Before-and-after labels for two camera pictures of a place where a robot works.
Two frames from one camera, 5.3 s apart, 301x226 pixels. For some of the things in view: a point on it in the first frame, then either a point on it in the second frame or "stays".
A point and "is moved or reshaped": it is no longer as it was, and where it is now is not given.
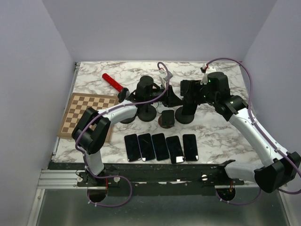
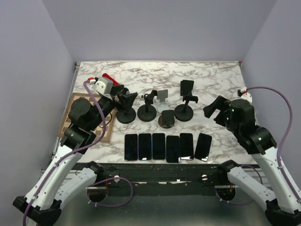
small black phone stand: [184, 85] stays
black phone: [175, 149] is moved or reshaped
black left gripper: [170, 99] to [127, 100]
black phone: [190, 147] is moved or reshaped
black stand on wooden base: [166, 120] stays
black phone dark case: [160, 146] is moved or reshaped
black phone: [190, 88] to [203, 147]
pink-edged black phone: [132, 147] stays
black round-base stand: [146, 112] stays
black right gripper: [200, 100] to [220, 103]
